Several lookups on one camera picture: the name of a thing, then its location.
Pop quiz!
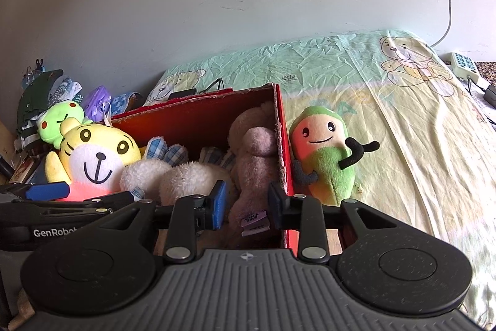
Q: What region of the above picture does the white bunny plush toy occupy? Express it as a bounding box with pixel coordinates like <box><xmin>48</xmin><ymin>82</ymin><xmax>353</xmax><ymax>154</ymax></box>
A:
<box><xmin>119</xmin><ymin>137</ymin><xmax>238</xmax><ymax>208</ymax></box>

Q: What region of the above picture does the pink teddy bear plush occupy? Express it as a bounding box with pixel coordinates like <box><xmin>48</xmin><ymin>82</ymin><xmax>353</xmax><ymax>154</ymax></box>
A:
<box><xmin>228</xmin><ymin>102</ymin><xmax>279</xmax><ymax>235</ymax></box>

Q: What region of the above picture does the yellow tiger plush toy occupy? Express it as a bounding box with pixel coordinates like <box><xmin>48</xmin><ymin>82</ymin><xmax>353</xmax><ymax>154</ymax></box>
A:
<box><xmin>45</xmin><ymin>118</ymin><xmax>141</xmax><ymax>202</ymax></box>

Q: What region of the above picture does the green mango plush toy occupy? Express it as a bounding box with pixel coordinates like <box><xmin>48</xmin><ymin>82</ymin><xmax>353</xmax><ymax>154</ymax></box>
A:
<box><xmin>289</xmin><ymin>106</ymin><xmax>380</xmax><ymax>206</ymax></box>

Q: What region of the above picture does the green frog plush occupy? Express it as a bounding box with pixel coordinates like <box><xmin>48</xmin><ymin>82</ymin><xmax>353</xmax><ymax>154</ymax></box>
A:
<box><xmin>36</xmin><ymin>100</ymin><xmax>92</xmax><ymax>150</ymax></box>

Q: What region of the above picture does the red cardboard box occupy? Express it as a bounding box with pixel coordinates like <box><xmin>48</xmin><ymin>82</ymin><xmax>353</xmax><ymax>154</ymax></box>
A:
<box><xmin>119</xmin><ymin>102</ymin><xmax>279</xmax><ymax>250</ymax></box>

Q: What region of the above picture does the purple toy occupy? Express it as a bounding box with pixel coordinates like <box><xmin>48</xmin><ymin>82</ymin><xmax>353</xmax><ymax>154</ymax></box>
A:
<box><xmin>82</xmin><ymin>86</ymin><xmax>112</xmax><ymax>123</ymax></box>

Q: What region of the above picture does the green cartoon bed sheet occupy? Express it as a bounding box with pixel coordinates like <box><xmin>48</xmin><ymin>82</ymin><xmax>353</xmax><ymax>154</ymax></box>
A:
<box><xmin>146</xmin><ymin>30</ymin><xmax>495</xmax><ymax>329</ymax></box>

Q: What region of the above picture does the white power strip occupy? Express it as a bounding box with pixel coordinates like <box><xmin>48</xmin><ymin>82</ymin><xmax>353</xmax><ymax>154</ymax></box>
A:
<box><xmin>446</xmin><ymin>52</ymin><xmax>490</xmax><ymax>91</ymax></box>

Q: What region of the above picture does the black power adapter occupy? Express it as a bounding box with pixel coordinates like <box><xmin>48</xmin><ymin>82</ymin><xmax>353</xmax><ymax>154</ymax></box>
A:
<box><xmin>483</xmin><ymin>84</ymin><xmax>496</xmax><ymax>108</ymax></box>

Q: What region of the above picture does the patterned dark cloth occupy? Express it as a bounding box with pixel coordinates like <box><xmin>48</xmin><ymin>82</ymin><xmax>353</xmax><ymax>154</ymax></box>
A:
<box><xmin>476</xmin><ymin>61</ymin><xmax>496</xmax><ymax>86</ymax></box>

